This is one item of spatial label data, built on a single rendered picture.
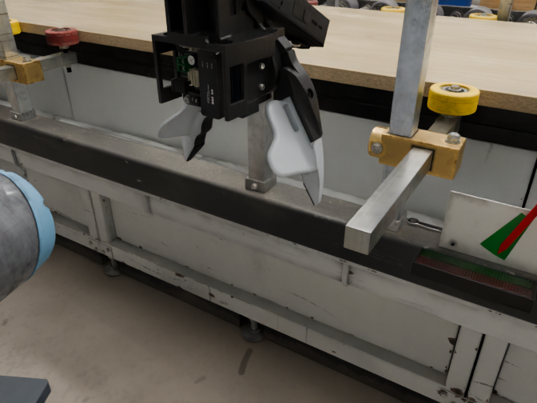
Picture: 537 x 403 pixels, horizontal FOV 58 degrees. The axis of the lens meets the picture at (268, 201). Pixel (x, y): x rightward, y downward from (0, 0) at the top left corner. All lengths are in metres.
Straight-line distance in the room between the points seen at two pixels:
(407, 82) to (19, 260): 0.57
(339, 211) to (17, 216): 0.51
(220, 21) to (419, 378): 1.13
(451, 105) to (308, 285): 0.69
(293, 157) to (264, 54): 0.08
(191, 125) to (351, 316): 0.96
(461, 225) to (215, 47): 0.55
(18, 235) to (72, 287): 1.25
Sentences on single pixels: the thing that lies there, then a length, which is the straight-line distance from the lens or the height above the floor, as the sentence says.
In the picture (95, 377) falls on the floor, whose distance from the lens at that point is 1.58.
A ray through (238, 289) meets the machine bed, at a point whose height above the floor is 0.17.
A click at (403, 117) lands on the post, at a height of 0.90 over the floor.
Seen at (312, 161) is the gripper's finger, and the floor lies 0.98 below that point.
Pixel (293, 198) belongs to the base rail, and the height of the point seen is 0.70.
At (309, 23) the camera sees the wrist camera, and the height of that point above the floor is 1.07.
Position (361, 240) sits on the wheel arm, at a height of 0.85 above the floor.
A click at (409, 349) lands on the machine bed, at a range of 1.34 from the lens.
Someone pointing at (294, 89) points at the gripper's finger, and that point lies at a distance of 0.38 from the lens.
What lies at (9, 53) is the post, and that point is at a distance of 1.39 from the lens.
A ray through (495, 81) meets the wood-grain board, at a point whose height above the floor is 0.90.
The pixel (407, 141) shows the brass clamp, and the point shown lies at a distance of 0.75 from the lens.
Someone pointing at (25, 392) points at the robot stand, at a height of 0.60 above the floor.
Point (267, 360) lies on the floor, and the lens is 1.54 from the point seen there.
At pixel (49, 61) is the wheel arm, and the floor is 0.84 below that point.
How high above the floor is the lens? 1.15
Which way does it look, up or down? 30 degrees down
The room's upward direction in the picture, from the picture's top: straight up
